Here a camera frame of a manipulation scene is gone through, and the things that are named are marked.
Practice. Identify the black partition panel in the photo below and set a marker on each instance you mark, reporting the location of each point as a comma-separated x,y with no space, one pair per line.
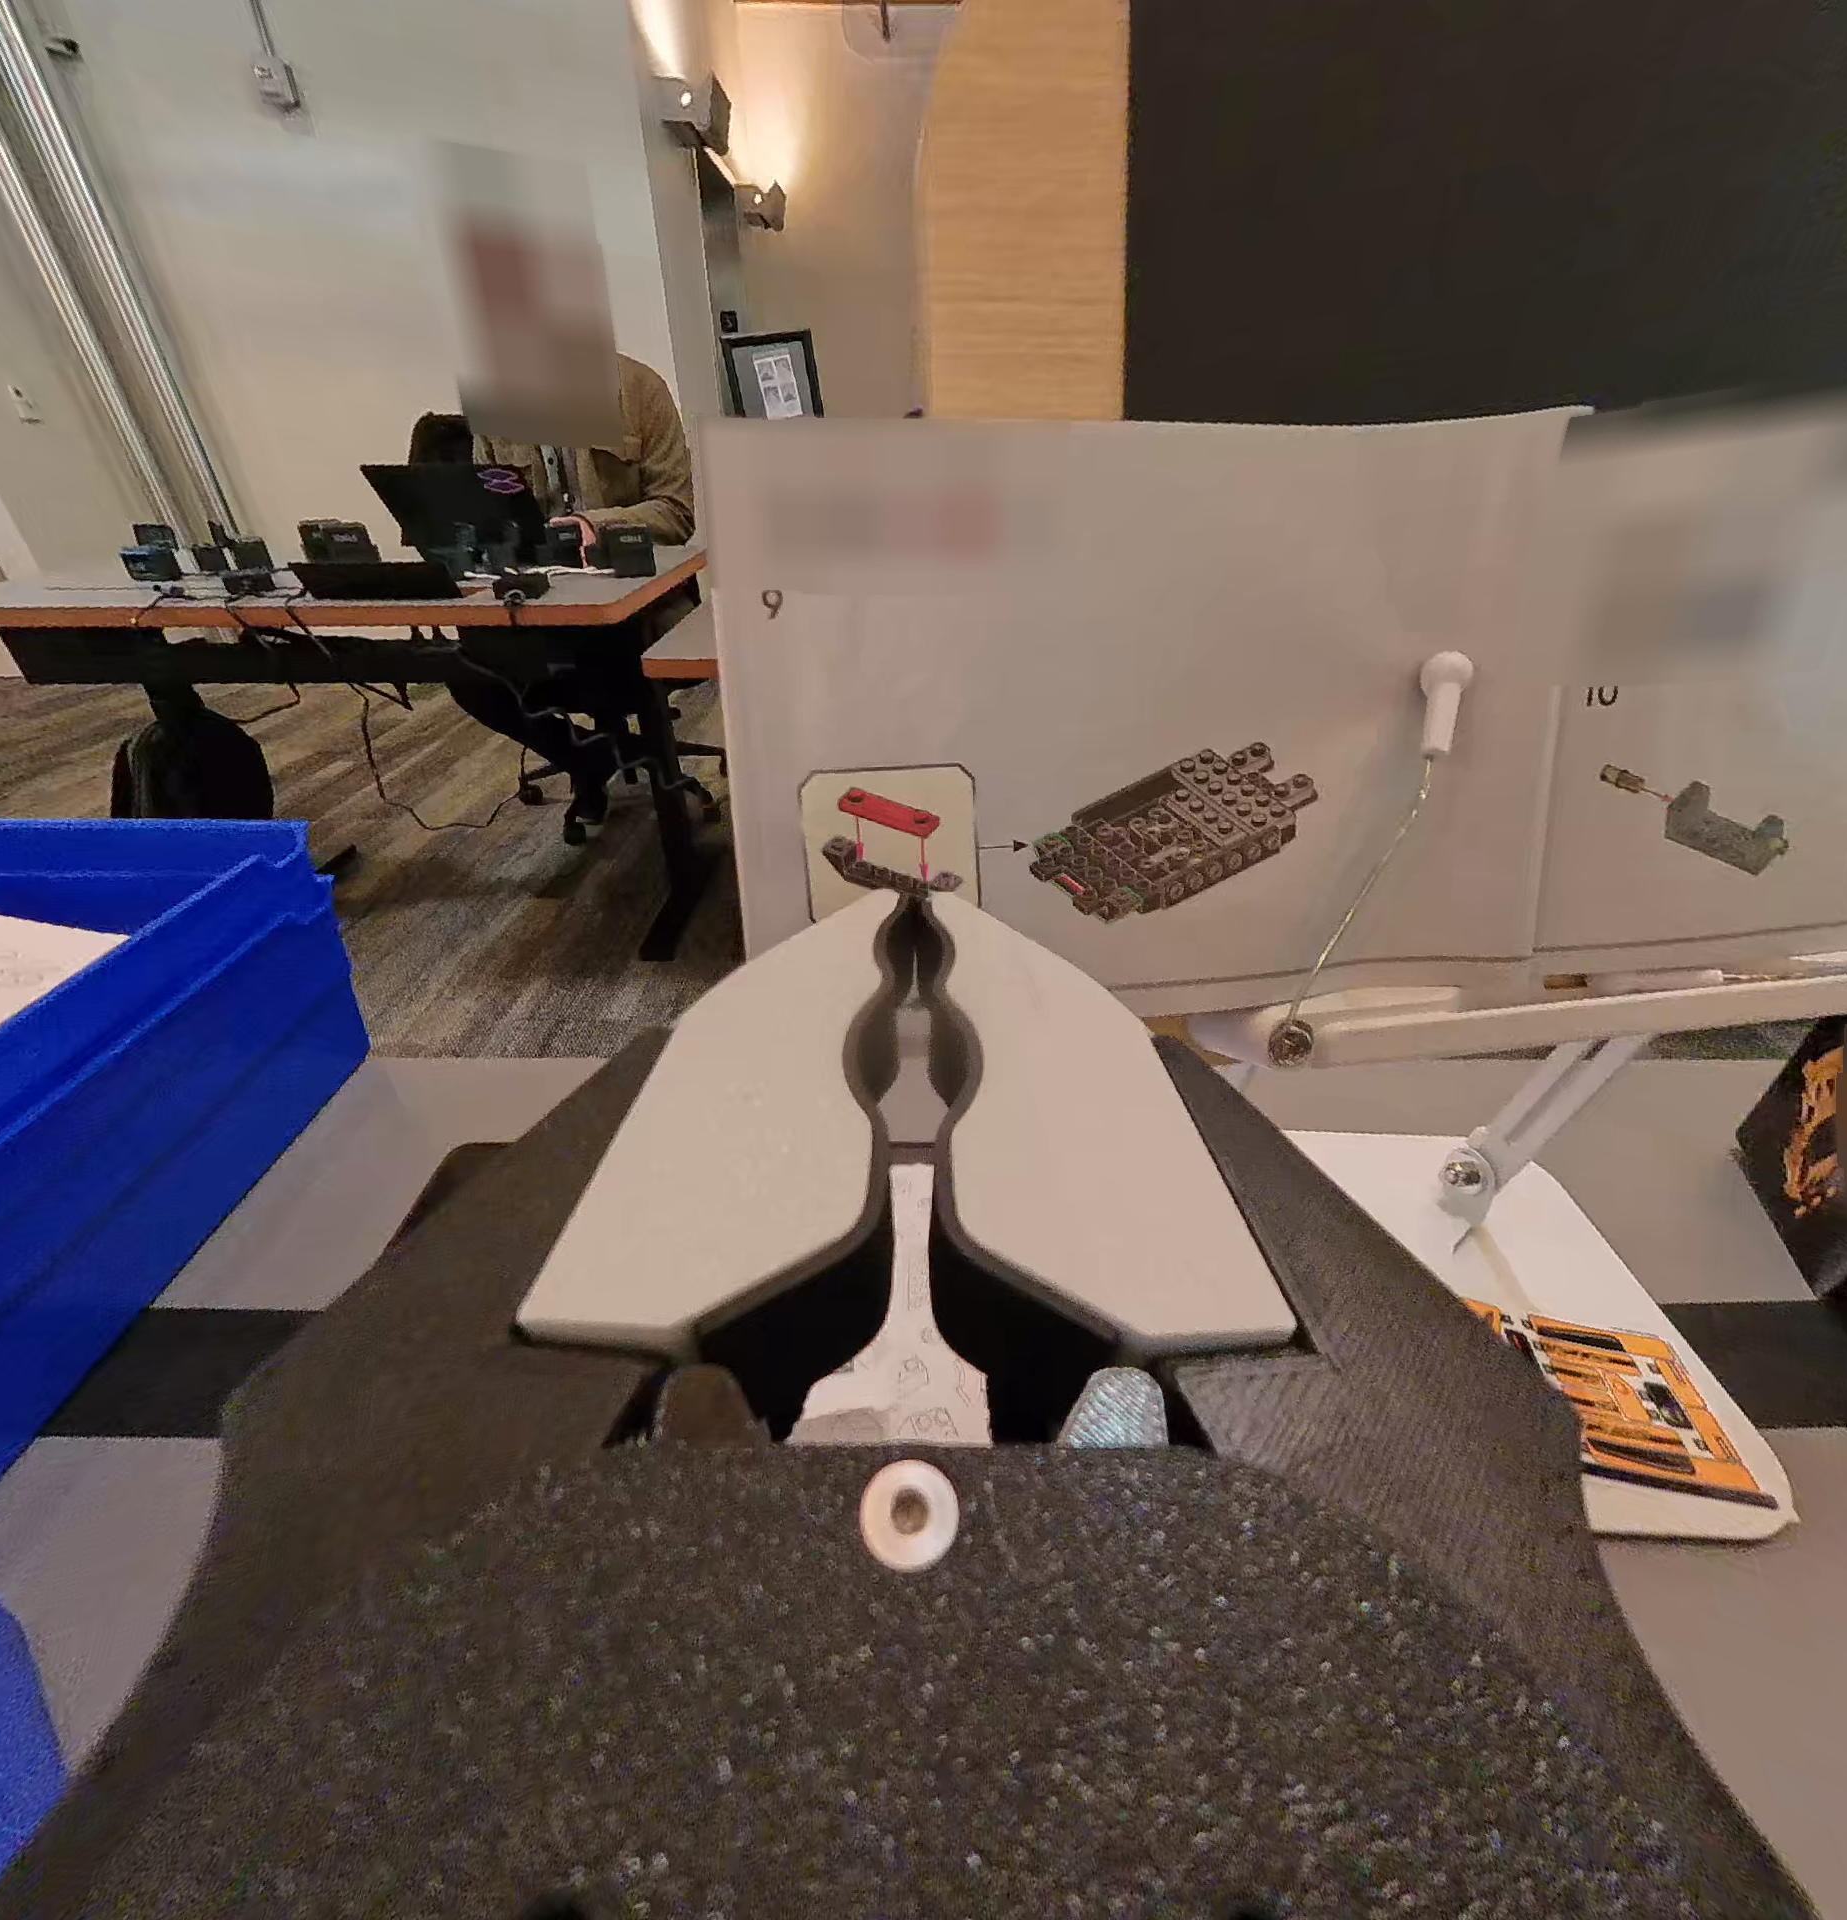
1465,196

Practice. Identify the grey desk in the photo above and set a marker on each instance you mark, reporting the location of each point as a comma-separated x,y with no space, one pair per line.
1734,1651

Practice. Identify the blue rounded plastic object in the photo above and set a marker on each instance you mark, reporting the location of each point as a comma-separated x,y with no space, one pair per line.
2,1725

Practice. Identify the white printed sheet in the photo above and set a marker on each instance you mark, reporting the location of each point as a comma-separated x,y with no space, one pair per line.
24,975

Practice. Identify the row of black devices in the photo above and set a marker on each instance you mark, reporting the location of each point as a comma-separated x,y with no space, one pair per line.
151,562

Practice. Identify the black backpack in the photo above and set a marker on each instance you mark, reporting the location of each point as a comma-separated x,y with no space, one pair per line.
190,765

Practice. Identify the framed wall picture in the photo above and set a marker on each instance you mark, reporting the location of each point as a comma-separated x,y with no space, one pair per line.
774,376

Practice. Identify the building instruction booklet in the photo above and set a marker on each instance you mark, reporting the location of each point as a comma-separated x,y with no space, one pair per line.
1240,600

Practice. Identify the wooden partition panel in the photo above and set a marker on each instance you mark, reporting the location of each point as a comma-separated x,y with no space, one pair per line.
1029,225

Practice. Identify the open black laptop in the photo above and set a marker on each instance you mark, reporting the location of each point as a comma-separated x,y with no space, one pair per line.
460,502

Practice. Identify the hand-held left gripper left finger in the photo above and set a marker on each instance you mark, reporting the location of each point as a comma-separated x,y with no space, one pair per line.
684,1170

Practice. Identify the orange sticker sheet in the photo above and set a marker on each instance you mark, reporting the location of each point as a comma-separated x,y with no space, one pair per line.
1615,1396

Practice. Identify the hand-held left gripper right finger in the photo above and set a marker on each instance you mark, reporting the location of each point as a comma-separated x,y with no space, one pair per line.
1119,1170

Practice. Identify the black swivel chair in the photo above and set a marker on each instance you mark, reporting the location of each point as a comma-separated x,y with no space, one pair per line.
625,780

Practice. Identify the toy car box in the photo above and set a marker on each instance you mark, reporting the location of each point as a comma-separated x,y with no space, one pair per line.
1824,1140

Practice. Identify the orange-edged office table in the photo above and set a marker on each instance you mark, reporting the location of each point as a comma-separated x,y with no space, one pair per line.
339,607

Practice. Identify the wall lamp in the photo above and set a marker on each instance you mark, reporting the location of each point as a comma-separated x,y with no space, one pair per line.
762,206
702,111

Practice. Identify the closed black laptop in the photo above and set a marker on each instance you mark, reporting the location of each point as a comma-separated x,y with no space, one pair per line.
377,582

